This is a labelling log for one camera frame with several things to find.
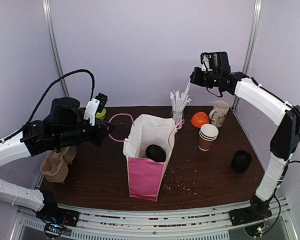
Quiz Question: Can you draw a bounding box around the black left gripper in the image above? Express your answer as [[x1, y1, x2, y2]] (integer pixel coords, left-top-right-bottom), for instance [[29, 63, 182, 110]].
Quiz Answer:
[[55, 117, 115, 147]]

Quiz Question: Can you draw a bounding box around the white straw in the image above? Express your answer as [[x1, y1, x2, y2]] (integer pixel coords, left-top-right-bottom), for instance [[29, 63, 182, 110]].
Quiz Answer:
[[183, 80, 191, 100]]

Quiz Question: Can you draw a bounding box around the white pink paper bag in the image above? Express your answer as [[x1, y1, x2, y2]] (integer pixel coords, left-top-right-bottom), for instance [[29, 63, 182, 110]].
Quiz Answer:
[[110, 113, 185, 202]]

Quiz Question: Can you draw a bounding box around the stack of brown paper cups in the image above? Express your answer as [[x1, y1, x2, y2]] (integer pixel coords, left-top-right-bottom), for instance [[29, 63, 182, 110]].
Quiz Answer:
[[198, 124, 219, 152]]

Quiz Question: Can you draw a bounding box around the stack of pulp cup carriers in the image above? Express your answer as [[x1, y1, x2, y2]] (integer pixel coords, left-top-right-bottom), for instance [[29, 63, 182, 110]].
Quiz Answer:
[[40, 146, 77, 184]]

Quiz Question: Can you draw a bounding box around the stack of black cup lids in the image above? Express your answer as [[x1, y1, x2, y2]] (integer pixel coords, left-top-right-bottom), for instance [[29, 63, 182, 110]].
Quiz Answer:
[[231, 150, 252, 173]]

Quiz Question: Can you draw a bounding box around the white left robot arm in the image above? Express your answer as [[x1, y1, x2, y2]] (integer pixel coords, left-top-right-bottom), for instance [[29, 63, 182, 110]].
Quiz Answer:
[[0, 94, 116, 222]]

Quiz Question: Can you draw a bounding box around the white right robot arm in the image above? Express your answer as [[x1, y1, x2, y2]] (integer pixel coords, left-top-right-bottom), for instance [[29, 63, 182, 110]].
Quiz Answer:
[[190, 51, 300, 202]]

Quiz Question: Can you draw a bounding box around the green plastic bowl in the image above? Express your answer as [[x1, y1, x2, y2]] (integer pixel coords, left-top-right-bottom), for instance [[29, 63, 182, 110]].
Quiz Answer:
[[95, 108, 107, 120]]

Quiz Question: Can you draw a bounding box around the white ceramic mug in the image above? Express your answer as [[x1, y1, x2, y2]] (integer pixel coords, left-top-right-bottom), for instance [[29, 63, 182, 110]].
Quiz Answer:
[[208, 100, 230, 128]]

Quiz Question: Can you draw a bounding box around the orange plastic bowl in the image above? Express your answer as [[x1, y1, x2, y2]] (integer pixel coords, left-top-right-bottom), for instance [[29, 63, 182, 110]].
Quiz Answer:
[[190, 111, 210, 129]]

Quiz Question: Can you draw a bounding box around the glass jar of straws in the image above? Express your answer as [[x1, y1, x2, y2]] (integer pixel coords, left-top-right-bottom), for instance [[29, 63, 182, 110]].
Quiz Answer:
[[169, 90, 192, 125]]

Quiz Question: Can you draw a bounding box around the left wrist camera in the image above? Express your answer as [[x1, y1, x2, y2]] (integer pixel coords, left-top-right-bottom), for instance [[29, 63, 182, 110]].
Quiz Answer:
[[83, 93, 108, 126]]

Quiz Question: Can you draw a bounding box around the aluminium frame post right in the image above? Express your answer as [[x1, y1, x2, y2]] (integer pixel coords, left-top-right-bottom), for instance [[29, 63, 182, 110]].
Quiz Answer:
[[231, 0, 263, 111]]

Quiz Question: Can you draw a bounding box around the aluminium frame post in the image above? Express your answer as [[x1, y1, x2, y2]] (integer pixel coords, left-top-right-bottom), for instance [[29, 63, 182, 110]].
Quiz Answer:
[[231, 0, 263, 111], [41, 0, 71, 98]]

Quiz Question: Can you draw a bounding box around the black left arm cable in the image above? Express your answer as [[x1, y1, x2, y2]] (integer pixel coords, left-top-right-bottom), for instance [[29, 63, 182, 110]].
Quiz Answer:
[[0, 69, 95, 145]]

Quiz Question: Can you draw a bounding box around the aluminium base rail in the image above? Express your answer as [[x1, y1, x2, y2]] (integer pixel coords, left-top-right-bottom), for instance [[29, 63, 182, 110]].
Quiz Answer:
[[60, 197, 298, 240]]

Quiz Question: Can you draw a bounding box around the aluminium frame post left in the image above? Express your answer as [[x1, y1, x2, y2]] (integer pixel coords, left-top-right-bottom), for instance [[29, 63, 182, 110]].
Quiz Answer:
[[41, 0, 71, 98]]

